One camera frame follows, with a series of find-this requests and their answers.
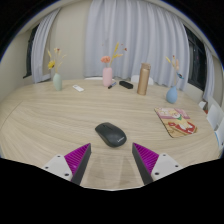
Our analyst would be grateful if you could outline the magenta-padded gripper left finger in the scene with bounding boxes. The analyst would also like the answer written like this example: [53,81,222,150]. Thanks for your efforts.
[42,142,92,186]

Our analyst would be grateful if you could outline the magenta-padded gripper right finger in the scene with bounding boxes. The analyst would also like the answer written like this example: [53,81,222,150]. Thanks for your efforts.
[131,142,184,186]

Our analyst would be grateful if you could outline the black computer mouse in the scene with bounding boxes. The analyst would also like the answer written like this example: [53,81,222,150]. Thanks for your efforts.
[94,122,128,148]

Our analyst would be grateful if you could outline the blue vase with dried flowers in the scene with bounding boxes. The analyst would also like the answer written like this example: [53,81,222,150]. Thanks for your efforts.
[164,55,185,105]

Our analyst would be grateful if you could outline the small white remote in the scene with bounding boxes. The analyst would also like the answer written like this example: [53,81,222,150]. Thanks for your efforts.
[72,84,85,93]

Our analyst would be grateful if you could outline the small black box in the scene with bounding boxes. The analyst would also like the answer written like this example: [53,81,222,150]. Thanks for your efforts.
[118,80,134,90]

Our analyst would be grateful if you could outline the green vase with yellow flowers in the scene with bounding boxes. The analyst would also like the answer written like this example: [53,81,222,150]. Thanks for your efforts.
[46,47,68,92]

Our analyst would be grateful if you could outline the copper drink bottle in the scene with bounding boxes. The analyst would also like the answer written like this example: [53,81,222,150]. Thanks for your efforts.
[136,62,152,96]

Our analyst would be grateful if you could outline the white chairs with blue seats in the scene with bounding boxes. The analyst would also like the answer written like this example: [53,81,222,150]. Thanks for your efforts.
[198,95,224,151]

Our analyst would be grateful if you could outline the pink vase with orange flowers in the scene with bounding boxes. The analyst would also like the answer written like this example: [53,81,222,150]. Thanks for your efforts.
[100,42,128,88]

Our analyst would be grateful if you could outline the narrow white curtain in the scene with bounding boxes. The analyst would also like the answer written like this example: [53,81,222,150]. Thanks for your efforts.
[203,44,216,103]
[30,8,62,84]

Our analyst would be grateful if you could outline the dark window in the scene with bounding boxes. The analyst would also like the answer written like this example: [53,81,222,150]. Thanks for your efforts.
[184,26,208,92]
[22,24,40,79]

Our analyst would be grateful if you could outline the wide white curtain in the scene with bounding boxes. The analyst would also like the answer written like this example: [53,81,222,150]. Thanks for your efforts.
[83,0,191,92]

